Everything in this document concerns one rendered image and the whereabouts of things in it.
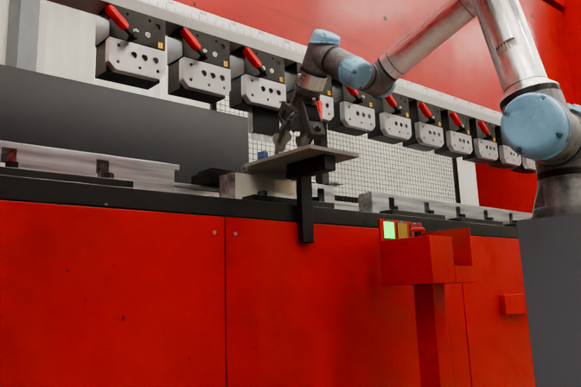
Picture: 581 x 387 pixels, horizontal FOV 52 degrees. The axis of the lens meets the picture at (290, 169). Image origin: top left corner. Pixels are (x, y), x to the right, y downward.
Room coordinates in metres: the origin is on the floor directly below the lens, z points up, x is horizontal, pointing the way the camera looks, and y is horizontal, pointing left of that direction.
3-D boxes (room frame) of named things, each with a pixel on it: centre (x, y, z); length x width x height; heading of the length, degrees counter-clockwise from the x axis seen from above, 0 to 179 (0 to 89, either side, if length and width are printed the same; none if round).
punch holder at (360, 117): (1.91, -0.21, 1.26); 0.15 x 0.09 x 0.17; 132
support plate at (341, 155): (1.55, -0.03, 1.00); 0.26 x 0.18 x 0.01; 42
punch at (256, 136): (1.66, 0.07, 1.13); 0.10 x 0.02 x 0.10; 132
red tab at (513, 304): (2.23, -0.80, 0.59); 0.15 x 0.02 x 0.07; 132
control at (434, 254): (1.63, -0.36, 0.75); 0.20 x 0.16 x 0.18; 134
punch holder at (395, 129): (2.04, -0.36, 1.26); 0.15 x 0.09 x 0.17; 132
